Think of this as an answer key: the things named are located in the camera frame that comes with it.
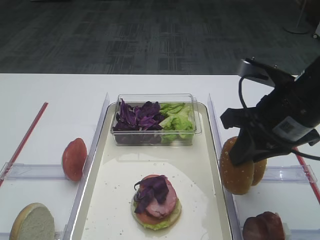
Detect metal serving tray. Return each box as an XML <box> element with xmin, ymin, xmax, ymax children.
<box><xmin>73</xmin><ymin>103</ymin><xmax>233</xmax><ymax>240</ymax></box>

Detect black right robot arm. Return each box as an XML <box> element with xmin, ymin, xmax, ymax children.
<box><xmin>220</xmin><ymin>58</ymin><xmax>320</xmax><ymax>166</ymax></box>

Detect red right guide rail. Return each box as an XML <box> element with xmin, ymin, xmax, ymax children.
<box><xmin>295</xmin><ymin>154</ymin><xmax>320</xmax><ymax>203</ymax></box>

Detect sliced ham stack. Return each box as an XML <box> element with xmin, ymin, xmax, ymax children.
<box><xmin>242</xmin><ymin>211</ymin><xmax>286</xmax><ymax>240</ymax></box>

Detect clear left upper pusher track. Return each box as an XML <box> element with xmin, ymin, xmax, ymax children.
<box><xmin>0</xmin><ymin>162</ymin><xmax>67</xmax><ymax>180</ymax></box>

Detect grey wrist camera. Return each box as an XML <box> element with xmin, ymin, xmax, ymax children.
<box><xmin>236</xmin><ymin>58</ymin><xmax>277</xmax><ymax>87</ymax></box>

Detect bun bottom with fillings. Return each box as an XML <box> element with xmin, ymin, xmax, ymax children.
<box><xmin>131</xmin><ymin>174</ymin><xmax>182</xmax><ymax>231</ymax></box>

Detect red guide rail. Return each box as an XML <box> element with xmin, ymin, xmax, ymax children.
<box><xmin>0</xmin><ymin>102</ymin><xmax>49</xmax><ymax>186</ymax></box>
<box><xmin>295</xmin><ymin>154</ymin><xmax>320</xmax><ymax>203</ymax></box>

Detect green lettuce leaves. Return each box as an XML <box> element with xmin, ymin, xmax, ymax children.
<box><xmin>159</xmin><ymin>102</ymin><xmax>194</xmax><ymax>144</ymax></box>

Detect clear left long rail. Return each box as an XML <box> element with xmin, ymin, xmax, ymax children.
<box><xmin>59</xmin><ymin>92</ymin><xmax>110</xmax><ymax>240</ymax></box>

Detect clear pusher track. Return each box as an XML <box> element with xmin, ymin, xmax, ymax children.
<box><xmin>282</xmin><ymin>223</ymin><xmax>320</xmax><ymax>240</ymax></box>
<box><xmin>0</xmin><ymin>162</ymin><xmax>67</xmax><ymax>180</ymax></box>
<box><xmin>54</xmin><ymin>225</ymin><xmax>68</xmax><ymax>240</ymax></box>
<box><xmin>261</xmin><ymin>165</ymin><xmax>318</xmax><ymax>184</ymax></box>

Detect white bun bottom slice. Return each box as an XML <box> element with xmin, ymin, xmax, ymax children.
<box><xmin>9</xmin><ymin>202</ymin><xmax>55</xmax><ymax>240</ymax></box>

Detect clear plastic salad box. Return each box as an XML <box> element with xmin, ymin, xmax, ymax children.
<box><xmin>110</xmin><ymin>93</ymin><xmax>202</xmax><ymax>146</ymax></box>

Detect sesame bun top rear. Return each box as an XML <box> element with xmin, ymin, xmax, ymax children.
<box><xmin>251</xmin><ymin>159</ymin><xmax>268</xmax><ymax>186</ymax></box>

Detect purple cabbage leaves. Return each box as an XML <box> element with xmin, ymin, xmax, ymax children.
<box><xmin>112</xmin><ymin>99</ymin><xmax>165</xmax><ymax>131</ymax></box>

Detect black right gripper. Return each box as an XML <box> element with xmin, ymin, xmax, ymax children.
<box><xmin>220</xmin><ymin>96</ymin><xmax>320</xmax><ymax>166</ymax></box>

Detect sesame bun top front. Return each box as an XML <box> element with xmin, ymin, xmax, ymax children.
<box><xmin>219</xmin><ymin>136</ymin><xmax>254</xmax><ymax>195</ymax></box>

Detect black camera cable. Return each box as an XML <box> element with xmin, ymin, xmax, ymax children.
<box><xmin>237</xmin><ymin>72</ymin><xmax>320</xmax><ymax>161</ymax></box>

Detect clear right lower pusher track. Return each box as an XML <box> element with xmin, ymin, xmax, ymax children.
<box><xmin>282</xmin><ymin>223</ymin><xmax>320</xmax><ymax>240</ymax></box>

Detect sesame bun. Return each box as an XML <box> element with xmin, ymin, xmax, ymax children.
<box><xmin>251</xmin><ymin>159</ymin><xmax>268</xmax><ymax>186</ymax></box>
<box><xmin>219</xmin><ymin>136</ymin><xmax>254</xmax><ymax>195</ymax></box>

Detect red left guide rail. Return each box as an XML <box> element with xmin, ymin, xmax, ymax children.
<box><xmin>0</xmin><ymin>102</ymin><xmax>49</xmax><ymax>186</ymax></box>

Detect clear right upper pusher track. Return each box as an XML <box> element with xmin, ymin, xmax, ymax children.
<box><xmin>261</xmin><ymin>165</ymin><xmax>318</xmax><ymax>184</ymax></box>

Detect clear left lower pusher track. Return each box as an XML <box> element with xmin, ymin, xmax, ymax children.
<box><xmin>54</xmin><ymin>225</ymin><xmax>68</xmax><ymax>240</ymax></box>

